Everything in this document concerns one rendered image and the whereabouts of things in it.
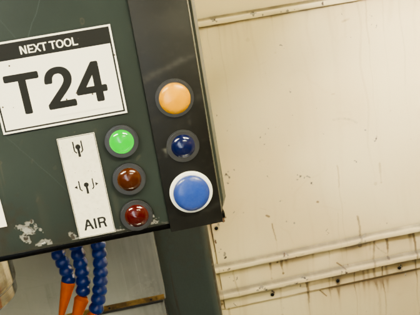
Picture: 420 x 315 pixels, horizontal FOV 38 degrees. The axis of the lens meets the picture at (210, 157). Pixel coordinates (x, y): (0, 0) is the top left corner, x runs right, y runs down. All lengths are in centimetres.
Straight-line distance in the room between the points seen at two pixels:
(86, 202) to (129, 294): 75
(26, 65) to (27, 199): 11
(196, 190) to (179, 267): 78
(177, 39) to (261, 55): 108
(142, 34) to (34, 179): 15
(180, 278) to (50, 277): 26
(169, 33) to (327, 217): 126
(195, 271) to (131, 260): 15
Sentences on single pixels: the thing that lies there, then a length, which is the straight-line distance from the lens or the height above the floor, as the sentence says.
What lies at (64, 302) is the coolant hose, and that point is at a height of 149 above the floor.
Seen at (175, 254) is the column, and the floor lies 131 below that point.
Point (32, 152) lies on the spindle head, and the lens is 50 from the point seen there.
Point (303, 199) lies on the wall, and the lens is 166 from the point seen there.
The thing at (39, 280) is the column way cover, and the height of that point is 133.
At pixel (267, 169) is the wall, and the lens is 161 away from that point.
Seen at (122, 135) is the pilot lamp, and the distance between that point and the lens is 49.
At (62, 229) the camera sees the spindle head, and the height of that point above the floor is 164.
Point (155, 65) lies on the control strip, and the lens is 49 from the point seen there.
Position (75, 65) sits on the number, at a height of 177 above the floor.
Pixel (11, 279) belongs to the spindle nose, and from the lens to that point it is 76.
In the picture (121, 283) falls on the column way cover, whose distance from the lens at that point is 123.
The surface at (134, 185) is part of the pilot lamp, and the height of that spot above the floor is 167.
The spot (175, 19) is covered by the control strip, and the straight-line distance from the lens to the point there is 48.
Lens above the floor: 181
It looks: 15 degrees down
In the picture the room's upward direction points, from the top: 9 degrees counter-clockwise
